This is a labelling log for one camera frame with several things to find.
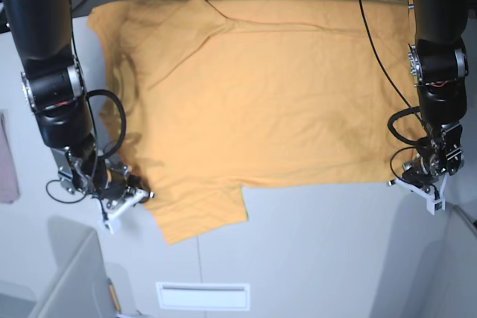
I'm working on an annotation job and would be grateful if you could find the pink folded cloth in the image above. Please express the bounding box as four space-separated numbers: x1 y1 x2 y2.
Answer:
1 112 19 204

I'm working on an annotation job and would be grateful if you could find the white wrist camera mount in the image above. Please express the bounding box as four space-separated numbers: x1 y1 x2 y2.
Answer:
387 174 449 215
98 186 140 235

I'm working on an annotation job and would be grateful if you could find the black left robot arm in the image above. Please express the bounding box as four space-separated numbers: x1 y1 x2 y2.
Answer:
402 0 469 188

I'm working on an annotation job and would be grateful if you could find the orange pencil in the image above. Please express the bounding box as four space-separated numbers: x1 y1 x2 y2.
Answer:
108 279 121 314

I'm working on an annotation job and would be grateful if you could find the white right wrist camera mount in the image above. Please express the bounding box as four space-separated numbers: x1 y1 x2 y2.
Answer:
98 186 140 235

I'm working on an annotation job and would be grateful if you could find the grey bin right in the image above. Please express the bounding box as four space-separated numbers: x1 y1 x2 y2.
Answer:
428 206 476 317

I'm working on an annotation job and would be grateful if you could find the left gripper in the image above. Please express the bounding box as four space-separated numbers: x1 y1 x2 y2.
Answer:
400 156 446 190

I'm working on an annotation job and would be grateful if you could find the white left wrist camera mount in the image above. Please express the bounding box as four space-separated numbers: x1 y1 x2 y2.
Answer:
387 174 449 215

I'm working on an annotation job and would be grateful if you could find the orange T-shirt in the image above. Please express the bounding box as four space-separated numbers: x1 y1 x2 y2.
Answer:
87 0 417 244

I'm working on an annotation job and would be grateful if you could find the grey bin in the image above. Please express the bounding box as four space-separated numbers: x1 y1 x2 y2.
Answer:
428 206 476 317
1 217 118 317

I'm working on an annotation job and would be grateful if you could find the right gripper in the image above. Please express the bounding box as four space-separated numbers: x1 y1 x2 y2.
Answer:
93 161 155 209

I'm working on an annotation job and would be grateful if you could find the white label plate on table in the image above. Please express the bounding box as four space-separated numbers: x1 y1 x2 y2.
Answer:
156 282 251 311

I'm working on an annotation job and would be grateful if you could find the grey bin left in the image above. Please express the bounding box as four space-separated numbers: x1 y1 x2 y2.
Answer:
1 217 118 317

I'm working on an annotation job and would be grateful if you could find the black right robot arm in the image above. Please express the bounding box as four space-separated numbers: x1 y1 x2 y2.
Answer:
2 0 154 209

